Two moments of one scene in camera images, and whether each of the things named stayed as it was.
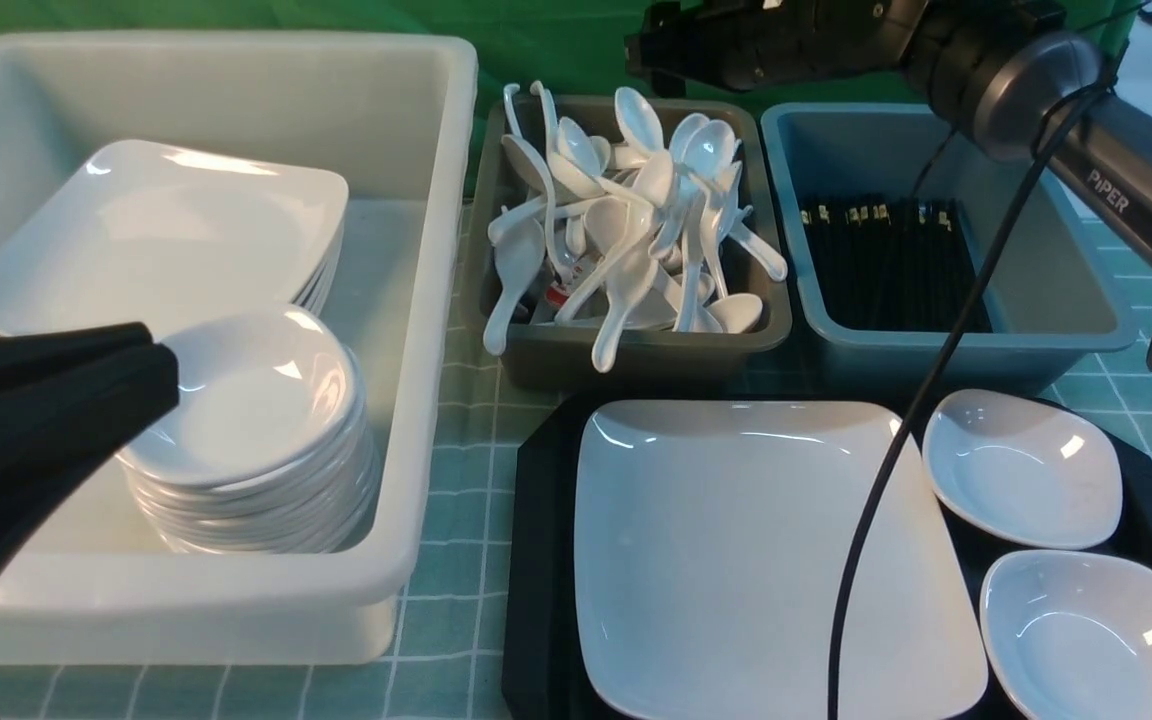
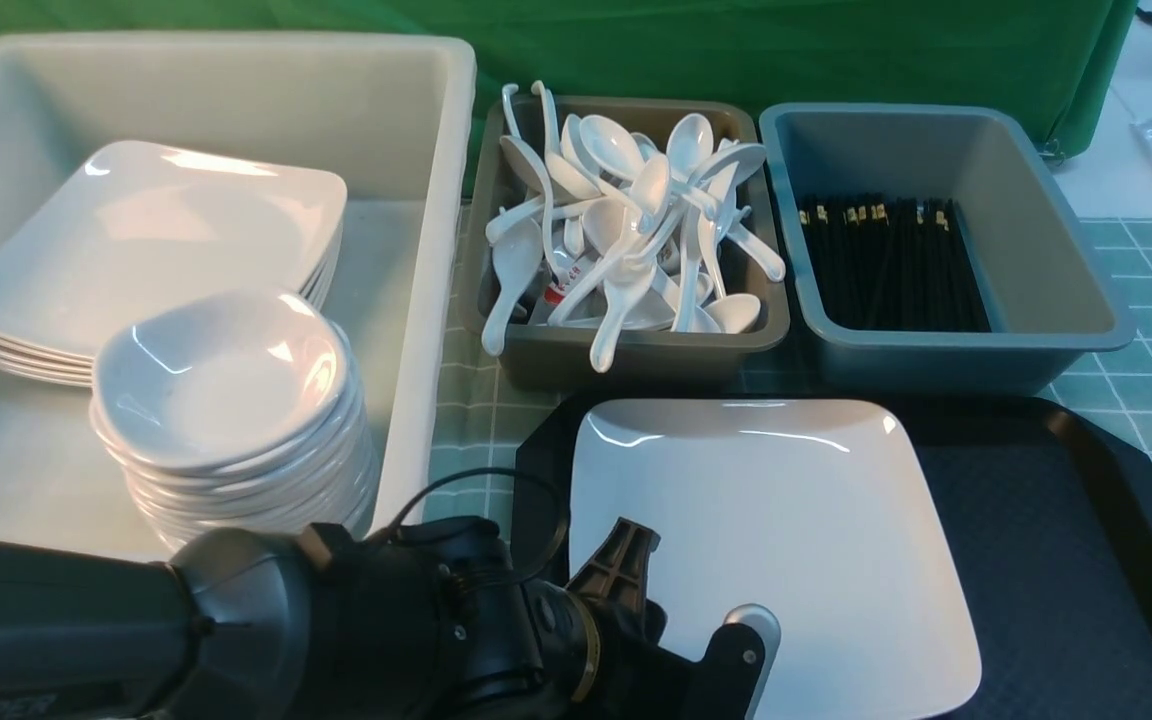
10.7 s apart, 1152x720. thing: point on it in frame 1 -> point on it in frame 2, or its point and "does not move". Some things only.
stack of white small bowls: [269, 445] does not move
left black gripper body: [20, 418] -> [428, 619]
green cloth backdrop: [520, 50] does not move
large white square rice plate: [712, 539] does not move
